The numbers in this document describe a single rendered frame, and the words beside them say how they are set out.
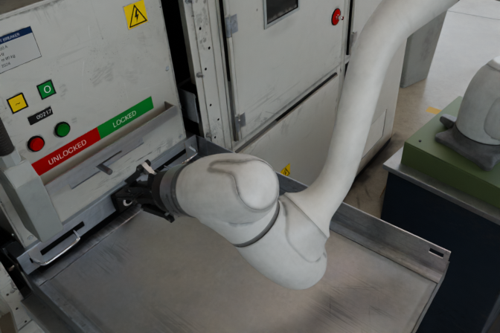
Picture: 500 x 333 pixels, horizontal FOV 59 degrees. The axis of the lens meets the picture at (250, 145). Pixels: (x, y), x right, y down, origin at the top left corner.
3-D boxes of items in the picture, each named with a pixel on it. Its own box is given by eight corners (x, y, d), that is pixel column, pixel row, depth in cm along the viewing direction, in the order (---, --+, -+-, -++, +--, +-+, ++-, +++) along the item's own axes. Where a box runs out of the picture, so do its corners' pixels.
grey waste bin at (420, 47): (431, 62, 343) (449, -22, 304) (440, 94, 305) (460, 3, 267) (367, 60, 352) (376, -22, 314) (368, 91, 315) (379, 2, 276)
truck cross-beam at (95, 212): (198, 150, 128) (195, 134, 124) (26, 276, 96) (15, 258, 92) (186, 145, 131) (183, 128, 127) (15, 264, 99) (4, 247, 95)
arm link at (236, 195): (158, 195, 66) (213, 245, 72) (218, 193, 54) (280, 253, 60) (195, 143, 71) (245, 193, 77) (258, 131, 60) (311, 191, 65)
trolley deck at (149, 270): (443, 278, 97) (449, 261, 94) (281, 585, 60) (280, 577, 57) (219, 166, 133) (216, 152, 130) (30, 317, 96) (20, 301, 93)
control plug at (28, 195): (65, 229, 87) (33, 161, 77) (43, 244, 84) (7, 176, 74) (45, 212, 91) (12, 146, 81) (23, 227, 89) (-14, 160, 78)
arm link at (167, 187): (192, 229, 69) (173, 227, 74) (230, 196, 75) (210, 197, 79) (164, 181, 67) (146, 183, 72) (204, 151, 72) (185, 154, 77)
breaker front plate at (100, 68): (188, 143, 124) (156, -33, 95) (30, 253, 95) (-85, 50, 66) (185, 141, 124) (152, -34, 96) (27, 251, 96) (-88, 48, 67)
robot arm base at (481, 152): (457, 113, 142) (463, 98, 138) (524, 149, 128) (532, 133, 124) (421, 132, 134) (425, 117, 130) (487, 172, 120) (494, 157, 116)
